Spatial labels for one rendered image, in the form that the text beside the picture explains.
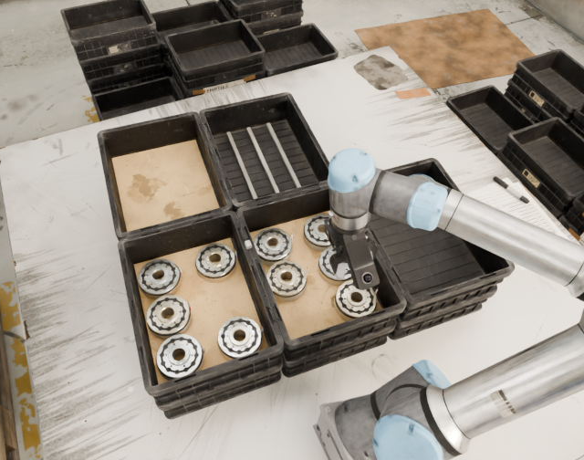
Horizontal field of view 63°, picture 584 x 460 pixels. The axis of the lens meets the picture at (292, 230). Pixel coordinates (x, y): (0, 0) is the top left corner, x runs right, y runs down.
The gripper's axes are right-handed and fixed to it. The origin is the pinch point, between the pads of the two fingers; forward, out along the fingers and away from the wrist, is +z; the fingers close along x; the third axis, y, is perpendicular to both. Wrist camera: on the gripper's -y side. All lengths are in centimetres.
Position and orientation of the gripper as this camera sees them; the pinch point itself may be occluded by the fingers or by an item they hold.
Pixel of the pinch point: (353, 273)
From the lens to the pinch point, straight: 106.0
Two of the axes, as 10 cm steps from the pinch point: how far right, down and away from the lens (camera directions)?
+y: -3.5, -7.7, 5.3
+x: -9.3, 3.5, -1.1
